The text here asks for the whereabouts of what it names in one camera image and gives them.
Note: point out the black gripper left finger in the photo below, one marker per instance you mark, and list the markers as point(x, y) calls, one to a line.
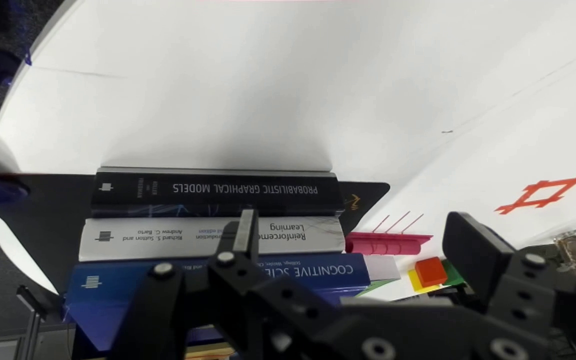
point(239, 238)

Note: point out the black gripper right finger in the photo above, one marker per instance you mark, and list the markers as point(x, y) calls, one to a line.
point(479, 255)

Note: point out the blue top book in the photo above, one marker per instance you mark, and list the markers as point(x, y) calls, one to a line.
point(149, 312)

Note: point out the black bottom book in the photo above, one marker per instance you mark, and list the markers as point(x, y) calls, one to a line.
point(215, 192)

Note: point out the white book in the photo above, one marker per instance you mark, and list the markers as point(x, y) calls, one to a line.
point(142, 238)

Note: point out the green orange yellow blocks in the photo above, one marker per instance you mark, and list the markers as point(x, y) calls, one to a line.
point(424, 276)

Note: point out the pink flat block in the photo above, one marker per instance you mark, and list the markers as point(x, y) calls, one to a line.
point(371, 242)

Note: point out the round white table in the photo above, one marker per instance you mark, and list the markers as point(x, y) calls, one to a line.
point(456, 104)

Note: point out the black mat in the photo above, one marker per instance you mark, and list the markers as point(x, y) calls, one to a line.
point(56, 207)

